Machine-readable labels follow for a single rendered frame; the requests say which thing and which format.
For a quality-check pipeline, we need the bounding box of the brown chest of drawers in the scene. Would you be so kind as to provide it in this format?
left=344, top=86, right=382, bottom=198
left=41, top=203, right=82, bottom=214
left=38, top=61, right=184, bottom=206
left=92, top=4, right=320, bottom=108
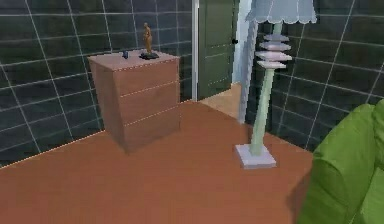
left=87, top=49, right=182, bottom=155

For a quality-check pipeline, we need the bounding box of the dark green room door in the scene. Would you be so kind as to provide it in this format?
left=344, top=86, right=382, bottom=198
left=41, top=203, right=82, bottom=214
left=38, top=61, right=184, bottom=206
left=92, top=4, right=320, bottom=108
left=197, top=0, right=240, bottom=101

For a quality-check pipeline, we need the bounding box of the pale green floor lamp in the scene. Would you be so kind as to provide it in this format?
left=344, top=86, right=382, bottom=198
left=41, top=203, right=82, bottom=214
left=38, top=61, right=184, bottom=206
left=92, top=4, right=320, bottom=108
left=234, top=0, right=318, bottom=170

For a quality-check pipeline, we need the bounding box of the golden figure statuette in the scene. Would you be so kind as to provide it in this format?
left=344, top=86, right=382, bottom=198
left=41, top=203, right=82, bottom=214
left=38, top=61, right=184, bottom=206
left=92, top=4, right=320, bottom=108
left=138, top=22, right=160, bottom=61

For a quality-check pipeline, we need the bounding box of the green sofa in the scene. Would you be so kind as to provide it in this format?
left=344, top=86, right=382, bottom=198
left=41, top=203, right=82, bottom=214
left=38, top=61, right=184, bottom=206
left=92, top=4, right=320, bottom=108
left=296, top=98, right=384, bottom=224

